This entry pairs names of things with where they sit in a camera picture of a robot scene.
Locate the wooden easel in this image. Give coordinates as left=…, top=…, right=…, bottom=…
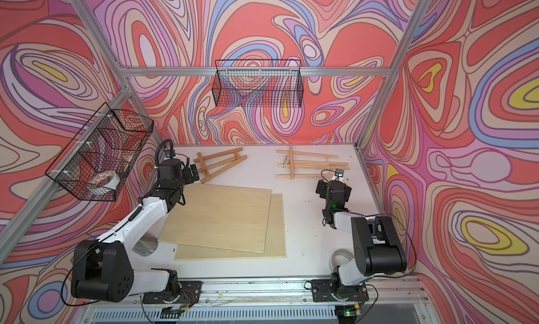
left=275, top=146, right=350, bottom=180
left=195, top=147, right=248, bottom=184

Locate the plywood board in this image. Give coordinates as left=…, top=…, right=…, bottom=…
left=159, top=184, right=272, bottom=252
left=174, top=194, right=286, bottom=261

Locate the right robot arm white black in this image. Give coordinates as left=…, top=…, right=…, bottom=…
left=304, top=180, right=416, bottom=303

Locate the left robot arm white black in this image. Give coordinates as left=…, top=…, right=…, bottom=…
left=63, top=139, right=199, bottom=305

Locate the clear tape roll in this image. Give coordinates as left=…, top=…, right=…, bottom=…
left=328, top=249, right=355, bottom=272

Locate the silver cup of pencils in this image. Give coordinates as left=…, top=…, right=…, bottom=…
left=133, top=234, right=159, bottom=257

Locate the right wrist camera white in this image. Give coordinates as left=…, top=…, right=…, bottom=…
left=332, top=168, right=345, bottom=182

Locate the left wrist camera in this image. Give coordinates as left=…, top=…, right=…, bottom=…
left=164, top=147, right=176, bottom=159

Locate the left black wire basket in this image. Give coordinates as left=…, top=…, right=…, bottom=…
left=45, top=104, right=154, bottom=201

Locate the black wire basket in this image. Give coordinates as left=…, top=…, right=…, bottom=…
left=45, top=104, right=154, bottom=201
left=211, top=58, right=304, bottom=109

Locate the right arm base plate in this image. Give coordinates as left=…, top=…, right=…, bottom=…
left=304, top=279, right=369, bottom=304

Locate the back black wire basket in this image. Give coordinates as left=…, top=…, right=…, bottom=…
left=211, top=58, right=304, bottom=109

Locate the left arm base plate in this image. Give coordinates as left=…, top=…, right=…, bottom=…
left=142, top=281, right=203, bottom=306

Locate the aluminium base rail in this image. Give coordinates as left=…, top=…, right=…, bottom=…
left=76, top=276, right=440, bottom=323

